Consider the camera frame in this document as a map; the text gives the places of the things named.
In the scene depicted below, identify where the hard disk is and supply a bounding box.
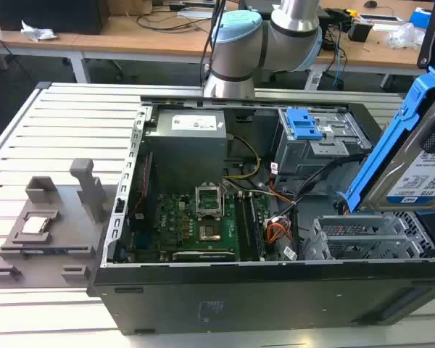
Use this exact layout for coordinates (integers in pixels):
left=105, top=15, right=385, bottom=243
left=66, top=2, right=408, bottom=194
left=342, top=67, right=435, bottom=215

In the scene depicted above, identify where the silver metal disk bay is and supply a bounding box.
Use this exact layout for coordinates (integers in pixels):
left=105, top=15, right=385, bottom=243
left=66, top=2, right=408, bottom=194
left=310, top=213, right=435, bottom=260

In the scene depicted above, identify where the black RAM slot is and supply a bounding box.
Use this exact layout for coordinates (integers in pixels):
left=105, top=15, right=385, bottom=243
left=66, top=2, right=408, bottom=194
left=236, top=194, right=254, bottom=262

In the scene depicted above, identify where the blue cardboard box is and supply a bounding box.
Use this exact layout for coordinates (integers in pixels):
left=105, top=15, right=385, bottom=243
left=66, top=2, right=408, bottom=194
left=409, top=7, right=433, bottom=30

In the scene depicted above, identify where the crumpled clear plastic bag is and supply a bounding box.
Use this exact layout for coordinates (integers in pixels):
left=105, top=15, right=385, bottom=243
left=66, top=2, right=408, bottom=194
left=386, top=22, right=427, bottom=49

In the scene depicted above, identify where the small black device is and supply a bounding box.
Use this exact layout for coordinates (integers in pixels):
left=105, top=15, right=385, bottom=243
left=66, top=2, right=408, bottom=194
left=347, top=20, right=375, bottom=42

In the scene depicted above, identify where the blue plastic drive latch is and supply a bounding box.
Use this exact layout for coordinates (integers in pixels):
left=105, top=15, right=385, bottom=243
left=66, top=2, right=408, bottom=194
left=286, top=107, right=323, bottom=141

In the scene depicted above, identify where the silver metal drive cage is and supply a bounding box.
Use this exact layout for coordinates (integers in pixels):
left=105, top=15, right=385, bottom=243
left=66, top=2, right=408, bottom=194
left=275, top=107, right=373, bottom=184

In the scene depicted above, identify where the grey power supply unit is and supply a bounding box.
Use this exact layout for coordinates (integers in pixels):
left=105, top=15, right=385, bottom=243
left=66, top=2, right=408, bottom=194
left=144, top=108, right=228, bottom=186

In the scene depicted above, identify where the metal socket cover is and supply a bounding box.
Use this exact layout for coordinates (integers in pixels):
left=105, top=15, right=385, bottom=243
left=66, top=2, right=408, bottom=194
left=195, top=184, right=225, bottom=220

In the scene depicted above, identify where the CPU socket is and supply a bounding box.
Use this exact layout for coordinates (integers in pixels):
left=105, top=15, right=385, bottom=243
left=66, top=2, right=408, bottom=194
left=198, top=223, right=223, bottom=243

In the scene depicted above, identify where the wooden desk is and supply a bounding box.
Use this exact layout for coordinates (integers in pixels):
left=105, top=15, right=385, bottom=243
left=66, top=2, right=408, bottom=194
left=0, top=0, right=435, bottom=88

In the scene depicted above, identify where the black graphics card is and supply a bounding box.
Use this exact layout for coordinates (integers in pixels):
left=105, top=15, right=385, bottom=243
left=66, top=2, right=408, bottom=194
left=172, top=249, right=236, bottom=263

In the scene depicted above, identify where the green motherboard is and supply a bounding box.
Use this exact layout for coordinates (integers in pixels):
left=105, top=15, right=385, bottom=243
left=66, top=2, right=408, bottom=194
left=128, top=191, right=273, bottom=264

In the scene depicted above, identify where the black open PC case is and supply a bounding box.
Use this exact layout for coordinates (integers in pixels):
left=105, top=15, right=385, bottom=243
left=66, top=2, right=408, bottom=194
left=86, top=94, right=435, bottom=336

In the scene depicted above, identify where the large black box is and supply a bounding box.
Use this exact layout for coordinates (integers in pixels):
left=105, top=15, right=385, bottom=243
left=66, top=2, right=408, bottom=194
left=0, top=0, right=110, bottom=36

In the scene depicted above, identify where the crumpled white paper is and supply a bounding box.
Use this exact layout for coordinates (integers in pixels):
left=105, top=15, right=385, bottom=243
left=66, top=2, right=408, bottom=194
left=20, top=20, right=57, bottom=42

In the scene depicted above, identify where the grey parts rack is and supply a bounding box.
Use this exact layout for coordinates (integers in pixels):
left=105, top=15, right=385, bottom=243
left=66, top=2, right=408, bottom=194
left=0, top=158, right=108, bottom=289

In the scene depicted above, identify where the silver CPU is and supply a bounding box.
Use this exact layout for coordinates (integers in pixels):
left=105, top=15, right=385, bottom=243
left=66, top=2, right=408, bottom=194
left=21, top=215, right=51, bottom=235

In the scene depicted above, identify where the hanging blue cable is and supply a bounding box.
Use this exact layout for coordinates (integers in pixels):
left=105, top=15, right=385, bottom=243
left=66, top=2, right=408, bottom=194
left=332, top=21, right=346, bottom=88

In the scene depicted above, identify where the black sleeved cable bundle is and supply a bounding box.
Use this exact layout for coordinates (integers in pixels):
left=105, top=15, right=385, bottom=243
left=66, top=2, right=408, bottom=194
left=291, top=152, right=369, bottom=208

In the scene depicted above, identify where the yellow and black wire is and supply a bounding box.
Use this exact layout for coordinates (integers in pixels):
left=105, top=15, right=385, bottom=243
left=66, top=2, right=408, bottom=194
left=224, top=134, right=262, bottom=181

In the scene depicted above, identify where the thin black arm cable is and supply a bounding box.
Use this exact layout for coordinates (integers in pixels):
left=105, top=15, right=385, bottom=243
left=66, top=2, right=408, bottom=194
left=199, top=0, right=228, bottom=88

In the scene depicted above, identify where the white and coloured wire bundle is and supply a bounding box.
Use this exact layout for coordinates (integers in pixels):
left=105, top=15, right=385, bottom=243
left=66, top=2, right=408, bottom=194
left=224, top=179, right=295, bottom=204

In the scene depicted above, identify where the orange wire bundle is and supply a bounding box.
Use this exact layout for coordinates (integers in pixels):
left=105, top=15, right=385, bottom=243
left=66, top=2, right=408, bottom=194
left=266, top=213, right=294, bottom=244

